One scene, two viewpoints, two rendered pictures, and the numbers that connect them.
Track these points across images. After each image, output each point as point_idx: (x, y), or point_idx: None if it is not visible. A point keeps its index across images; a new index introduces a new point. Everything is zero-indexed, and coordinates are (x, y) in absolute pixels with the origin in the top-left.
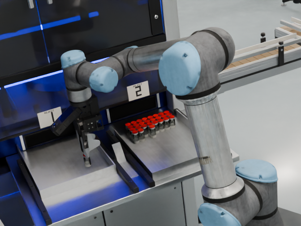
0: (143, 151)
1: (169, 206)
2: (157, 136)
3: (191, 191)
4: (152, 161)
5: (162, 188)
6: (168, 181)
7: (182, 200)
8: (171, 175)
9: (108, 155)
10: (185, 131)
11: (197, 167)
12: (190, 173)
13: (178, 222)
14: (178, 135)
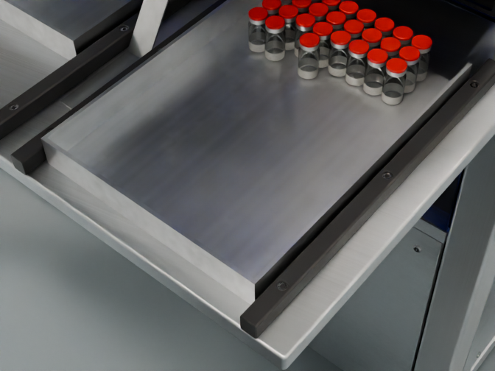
0: (213, 79)
1: (391, 271)
2: (314, 81)
3: (460, 298)
4: (163, 121)
5: (46, 199)
6: (61, 199)
7: (428, 291)
8: (94, 195)
9: (117, 9)
10: (382, 138)
11: (162, 249)
12: (119, 242)
13: (401, 319)
14: (348, 131)
